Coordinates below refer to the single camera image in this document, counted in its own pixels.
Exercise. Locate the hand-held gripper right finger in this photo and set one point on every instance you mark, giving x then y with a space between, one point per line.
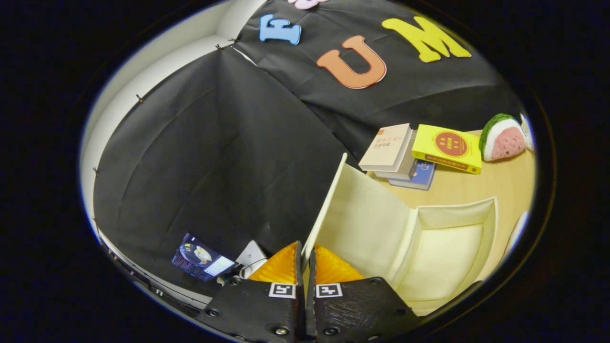
357 309

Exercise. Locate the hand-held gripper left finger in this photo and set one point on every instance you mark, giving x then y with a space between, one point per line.
257 309

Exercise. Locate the beige storage box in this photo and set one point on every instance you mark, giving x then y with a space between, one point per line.
438 257

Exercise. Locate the white shoe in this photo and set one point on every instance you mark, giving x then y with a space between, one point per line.
518 231

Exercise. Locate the white device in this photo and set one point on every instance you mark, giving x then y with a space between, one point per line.
252 257

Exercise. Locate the blue book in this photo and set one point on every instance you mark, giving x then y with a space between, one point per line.
421 175

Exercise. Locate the black backdrop cloth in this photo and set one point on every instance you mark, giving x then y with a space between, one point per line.
214 157

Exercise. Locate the yellow book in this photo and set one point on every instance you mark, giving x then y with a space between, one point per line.
448 145

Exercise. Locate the watermelon slice plush toy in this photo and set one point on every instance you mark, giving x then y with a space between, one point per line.
505 140

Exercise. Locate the white plush toy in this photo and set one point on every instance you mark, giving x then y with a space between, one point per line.
526 131

